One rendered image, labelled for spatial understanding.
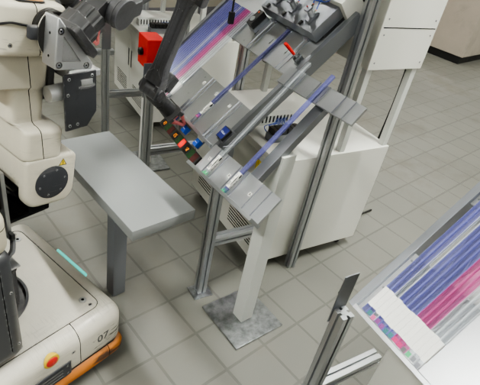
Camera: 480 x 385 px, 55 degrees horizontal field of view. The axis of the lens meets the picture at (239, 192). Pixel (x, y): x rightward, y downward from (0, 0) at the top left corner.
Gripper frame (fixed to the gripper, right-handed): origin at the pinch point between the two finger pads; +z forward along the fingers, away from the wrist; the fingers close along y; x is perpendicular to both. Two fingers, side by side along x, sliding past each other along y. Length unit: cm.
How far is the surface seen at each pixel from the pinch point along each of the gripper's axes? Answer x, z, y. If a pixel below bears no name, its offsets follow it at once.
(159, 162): 32, 71, 79
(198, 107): -8.5, 2.2, 3.9
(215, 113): -11.8, 2.0, -6.4
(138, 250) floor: 59, 43, 8
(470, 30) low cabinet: -337, 385, 221
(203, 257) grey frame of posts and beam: 32, 36, -27
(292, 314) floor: 23, 77, -53
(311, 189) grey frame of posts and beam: -21, 54, -26
